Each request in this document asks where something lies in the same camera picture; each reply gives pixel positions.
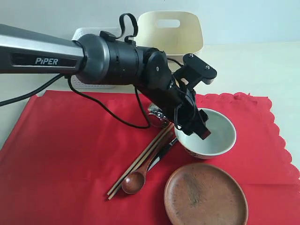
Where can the white ceramic bowl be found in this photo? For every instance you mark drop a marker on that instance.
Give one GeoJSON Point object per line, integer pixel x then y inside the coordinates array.
{"type": "Point", "coordinates": [220, 141]}

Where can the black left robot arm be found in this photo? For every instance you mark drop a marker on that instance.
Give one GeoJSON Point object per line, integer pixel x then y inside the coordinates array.
{"type": "Point", "coordinates": [95, 60]}

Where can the red tablecloth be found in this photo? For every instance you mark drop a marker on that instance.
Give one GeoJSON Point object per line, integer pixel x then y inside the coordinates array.
{"type": "Point", "coordinates": [65, 152]}

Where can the cream plastic bin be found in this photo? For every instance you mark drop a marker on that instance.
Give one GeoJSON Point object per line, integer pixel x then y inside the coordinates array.
{"type": "Point", "coordinates": [174, 32]}

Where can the shiny steel cup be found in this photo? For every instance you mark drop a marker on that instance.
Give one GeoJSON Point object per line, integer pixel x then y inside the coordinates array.
{"type": "Point", "coordinates": [156, 117]}

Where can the brown wooden spoon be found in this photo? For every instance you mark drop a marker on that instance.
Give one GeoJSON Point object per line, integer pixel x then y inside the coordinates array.
{"type": "Point", "coordinates": [135, 181]}

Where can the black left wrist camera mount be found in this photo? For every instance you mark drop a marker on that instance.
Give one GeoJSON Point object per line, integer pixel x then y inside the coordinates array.
{"type": "Point", "coordinates": [194, 71]}

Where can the brown wooden plate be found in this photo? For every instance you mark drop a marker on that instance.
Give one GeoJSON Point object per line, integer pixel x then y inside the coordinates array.
{"type": "Point", "coordinates": [203, 194]}

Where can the steel knife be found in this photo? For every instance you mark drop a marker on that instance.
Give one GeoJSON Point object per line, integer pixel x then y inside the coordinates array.
{"type": "Point", "coordinates": [162, 153]}

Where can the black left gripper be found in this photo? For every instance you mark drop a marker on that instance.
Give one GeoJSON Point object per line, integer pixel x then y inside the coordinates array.
{"type": "Point", "coordinates": [178, 106]}

